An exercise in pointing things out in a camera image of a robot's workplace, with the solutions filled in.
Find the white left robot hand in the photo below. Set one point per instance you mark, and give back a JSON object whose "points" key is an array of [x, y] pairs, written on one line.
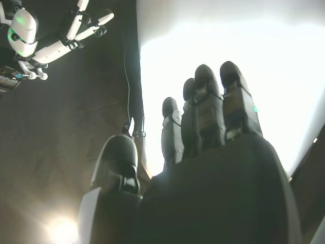
{"points": [[203, 190]]}

